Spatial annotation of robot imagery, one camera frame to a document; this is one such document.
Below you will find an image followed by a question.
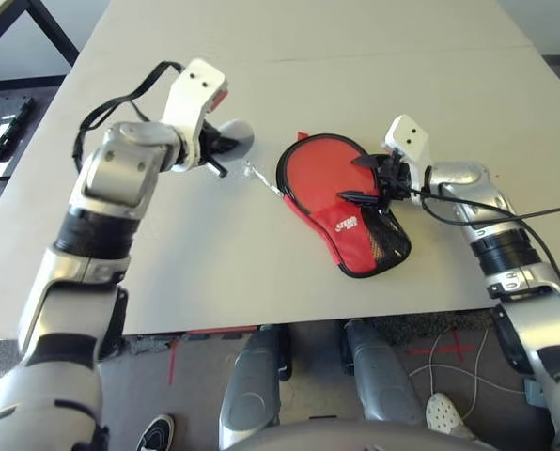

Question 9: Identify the red black paddle case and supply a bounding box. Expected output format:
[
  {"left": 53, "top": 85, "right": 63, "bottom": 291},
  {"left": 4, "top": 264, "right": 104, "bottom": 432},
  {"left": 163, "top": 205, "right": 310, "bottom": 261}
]
[{"left": 274, "top": 132, "right": 412, "bottom": 279}]

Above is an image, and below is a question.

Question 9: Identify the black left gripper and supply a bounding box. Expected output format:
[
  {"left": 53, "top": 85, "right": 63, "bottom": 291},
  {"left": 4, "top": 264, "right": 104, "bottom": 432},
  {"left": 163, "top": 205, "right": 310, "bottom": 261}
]
[{"left": 199, "top": 121, "right": 237, "bottom": 179}]

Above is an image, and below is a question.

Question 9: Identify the grey right robot leg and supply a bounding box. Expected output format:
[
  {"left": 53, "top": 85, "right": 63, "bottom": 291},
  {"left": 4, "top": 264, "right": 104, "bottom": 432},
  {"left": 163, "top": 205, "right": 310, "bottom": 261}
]
[{"left": 343, "top": 319, "right": 427, "bottom": 427}]

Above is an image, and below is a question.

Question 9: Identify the dark grey rug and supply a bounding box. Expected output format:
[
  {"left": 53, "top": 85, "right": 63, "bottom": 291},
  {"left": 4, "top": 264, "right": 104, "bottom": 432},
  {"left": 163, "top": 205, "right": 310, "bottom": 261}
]
[{"left": 373, "top": 309, "right": 497, "bottom": 349}]

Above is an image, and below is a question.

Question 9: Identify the flat black cable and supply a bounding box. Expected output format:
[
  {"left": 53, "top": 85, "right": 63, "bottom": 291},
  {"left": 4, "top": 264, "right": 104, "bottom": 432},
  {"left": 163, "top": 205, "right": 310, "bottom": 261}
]
[{"left": 71, "top": 59, "right": 185, "bottom": 173}]

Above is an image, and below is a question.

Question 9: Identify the black metal frame table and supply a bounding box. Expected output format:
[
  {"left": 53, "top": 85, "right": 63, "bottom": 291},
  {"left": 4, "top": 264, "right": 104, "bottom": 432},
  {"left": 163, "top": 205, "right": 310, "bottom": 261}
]
[{"left": 0, "top": 0, "right": 82, "bottom": 93}]

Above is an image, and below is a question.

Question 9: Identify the blue-grey power adapter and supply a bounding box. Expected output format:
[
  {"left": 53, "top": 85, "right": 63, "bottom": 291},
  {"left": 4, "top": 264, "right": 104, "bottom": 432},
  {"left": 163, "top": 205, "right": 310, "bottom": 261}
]
[{"left": 523, "top": 380, "right": 545, "bottom": 406}]

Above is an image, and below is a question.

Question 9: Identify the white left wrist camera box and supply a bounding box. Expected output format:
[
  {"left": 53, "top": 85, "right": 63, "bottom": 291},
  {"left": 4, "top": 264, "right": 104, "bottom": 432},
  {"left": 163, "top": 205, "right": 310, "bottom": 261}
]
[{"left": 160, "top": 57, "right": 228, "bottom": 170}]

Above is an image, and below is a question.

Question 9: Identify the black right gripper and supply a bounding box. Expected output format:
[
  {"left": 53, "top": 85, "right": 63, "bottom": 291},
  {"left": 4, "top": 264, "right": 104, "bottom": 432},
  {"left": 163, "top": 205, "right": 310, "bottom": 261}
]
[{"left": 338, "top": 154, "right": 412, "bottom": 208}]

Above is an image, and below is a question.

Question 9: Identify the white floor cable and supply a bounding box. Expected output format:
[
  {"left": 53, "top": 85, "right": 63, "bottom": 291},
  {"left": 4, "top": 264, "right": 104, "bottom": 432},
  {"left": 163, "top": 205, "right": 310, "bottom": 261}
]
[{"left": 409, "top": 323, "right": 490, "bottom": 419}]

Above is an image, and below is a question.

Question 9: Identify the grey robot leg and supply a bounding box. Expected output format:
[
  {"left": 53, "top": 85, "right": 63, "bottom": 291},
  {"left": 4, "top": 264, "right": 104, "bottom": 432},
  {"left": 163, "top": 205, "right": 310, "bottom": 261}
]
[
  {"left": 218, "top": 323, "right": 286, "bottom": 450},
  {"left": 343, "top": 319, "right": 427, "bottom": 427}
]

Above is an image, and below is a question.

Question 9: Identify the black puzzle foam mat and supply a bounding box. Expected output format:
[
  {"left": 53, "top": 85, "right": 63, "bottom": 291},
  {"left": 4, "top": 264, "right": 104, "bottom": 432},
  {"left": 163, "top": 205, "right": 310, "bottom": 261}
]
[{"left": 0, "top": 337, "right": 33, "bottom": 382}]

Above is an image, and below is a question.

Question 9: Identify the grey robot torso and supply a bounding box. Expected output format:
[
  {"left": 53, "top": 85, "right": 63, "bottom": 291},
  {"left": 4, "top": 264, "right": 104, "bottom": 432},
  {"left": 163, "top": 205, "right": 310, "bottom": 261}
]
[{"left": 223, "top": 417, "right": 497, "bottom": 451}]

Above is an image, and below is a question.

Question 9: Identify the white perforated clog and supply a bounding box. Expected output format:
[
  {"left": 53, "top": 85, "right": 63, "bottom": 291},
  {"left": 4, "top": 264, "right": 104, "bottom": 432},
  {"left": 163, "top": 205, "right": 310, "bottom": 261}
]
[{"left": 425, "top": 393, "right": 474, "bottom": 438}]

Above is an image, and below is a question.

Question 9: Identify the grey white plush keychain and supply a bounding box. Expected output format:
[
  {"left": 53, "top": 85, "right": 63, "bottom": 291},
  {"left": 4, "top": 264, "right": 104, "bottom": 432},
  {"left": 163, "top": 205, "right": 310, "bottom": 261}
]
[{"left": 216, "top": 119, "right": 286, "bottom": 198}]

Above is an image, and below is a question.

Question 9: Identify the black white sneaker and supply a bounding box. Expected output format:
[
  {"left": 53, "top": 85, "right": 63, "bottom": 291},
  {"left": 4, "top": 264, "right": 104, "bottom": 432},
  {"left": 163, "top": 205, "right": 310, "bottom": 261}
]
[{"left": 136, "top": 412, "right": 176, "bottom": 451}]

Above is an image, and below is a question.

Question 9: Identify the black bar-shaped device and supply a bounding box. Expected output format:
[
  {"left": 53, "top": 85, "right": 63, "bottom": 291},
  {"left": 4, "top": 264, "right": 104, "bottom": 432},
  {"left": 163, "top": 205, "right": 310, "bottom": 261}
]
[{"left": 0, "top": 96, "right": 36, "bottom": 163}]

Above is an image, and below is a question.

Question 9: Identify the grey left robot leg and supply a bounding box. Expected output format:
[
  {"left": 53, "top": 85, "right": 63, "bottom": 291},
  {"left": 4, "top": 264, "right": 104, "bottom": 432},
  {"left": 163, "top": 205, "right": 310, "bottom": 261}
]
[{"left": 218, "top": 323, "right": 286, "bottom": 450}]

